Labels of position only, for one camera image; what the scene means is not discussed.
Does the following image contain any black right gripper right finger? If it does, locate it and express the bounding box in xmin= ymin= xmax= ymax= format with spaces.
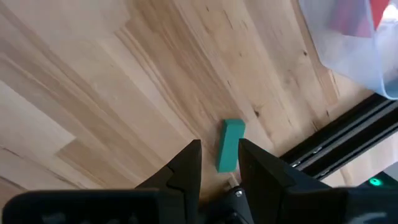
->
xmin=238 ymin=138 xmax=332 ymax=224

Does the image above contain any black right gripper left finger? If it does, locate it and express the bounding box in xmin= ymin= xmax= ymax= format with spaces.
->
xmin=135 ymin=139 xmax=203 ymax=224

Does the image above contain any teal green wooden block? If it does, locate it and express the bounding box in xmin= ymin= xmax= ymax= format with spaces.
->
xmin=215 ymin=118 xmax=246 ymax=174

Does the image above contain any red wooden block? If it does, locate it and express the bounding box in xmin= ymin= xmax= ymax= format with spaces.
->
xmin=326 ymin=0 xmax=391 ymax=38

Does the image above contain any clear plastic bin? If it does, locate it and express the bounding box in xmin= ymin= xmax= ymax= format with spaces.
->
xmin=298 ymin=0 xmax=398 ymax=100

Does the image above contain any black aluminium table frame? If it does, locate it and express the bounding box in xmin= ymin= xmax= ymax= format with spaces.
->
xmin=279 ymin=93 xmax=398 ymax=181

